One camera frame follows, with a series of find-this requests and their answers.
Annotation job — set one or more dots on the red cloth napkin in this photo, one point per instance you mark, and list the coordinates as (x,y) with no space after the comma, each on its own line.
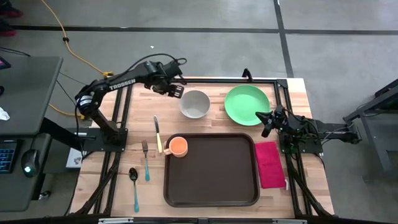
(270,165)

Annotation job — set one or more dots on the silver aluminium mount bar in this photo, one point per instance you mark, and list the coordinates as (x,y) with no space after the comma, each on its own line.
(115,221)

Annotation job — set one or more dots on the black keyboard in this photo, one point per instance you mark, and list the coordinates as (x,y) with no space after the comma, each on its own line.
(7,157)

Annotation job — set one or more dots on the person's foot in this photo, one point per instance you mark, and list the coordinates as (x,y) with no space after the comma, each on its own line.
(11,12)
(7,31)

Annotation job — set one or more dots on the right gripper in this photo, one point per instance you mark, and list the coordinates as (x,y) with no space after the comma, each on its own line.
(280,119)

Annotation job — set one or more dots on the black caster wheel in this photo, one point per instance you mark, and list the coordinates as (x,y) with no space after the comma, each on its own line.
(45,195)

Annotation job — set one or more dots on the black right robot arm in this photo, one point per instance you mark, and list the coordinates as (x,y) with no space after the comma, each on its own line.
(308,127)

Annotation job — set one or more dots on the white bowl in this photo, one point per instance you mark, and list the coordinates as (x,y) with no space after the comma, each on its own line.
(195,104)

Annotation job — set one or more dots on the green plate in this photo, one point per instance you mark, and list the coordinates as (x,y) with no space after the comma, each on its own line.
(245,104)

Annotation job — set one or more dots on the black clamp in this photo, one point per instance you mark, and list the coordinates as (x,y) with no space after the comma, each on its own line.
(247,74)

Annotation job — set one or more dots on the orange mug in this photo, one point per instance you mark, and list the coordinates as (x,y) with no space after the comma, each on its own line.
(178,147)

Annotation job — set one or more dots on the white crumpled tissue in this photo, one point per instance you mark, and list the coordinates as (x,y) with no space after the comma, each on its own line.
(3,114)

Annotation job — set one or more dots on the black metal stand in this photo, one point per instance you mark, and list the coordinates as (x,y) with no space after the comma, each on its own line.
(373,124)

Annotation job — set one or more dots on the brown plastic tray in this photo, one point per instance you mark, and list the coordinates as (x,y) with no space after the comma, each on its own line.
(214,174)

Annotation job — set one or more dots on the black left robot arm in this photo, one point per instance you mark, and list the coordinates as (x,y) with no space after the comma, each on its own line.
(124,82)

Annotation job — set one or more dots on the black computer mouse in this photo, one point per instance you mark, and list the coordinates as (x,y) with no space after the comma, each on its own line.
(30,163)

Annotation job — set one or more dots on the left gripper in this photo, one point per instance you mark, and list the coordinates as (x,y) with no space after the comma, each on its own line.
(163,85)

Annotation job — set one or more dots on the white printed box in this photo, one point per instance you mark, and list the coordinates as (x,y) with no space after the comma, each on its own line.
(74,158)

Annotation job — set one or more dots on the grey desk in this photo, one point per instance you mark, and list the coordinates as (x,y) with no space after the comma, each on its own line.
(28,93)

